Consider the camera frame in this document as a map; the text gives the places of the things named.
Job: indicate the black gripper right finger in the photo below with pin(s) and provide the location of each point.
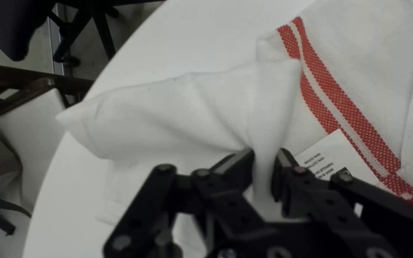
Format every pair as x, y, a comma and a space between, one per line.
302, 193

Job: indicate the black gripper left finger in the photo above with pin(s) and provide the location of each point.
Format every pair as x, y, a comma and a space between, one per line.
230, 175

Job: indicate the white and red towel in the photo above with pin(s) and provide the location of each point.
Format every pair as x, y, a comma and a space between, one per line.
334, 86

